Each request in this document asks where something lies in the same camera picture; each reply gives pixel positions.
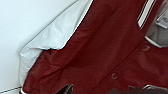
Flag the white wardrobe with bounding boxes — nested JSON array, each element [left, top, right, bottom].
[[0, 0, 81, 94]]

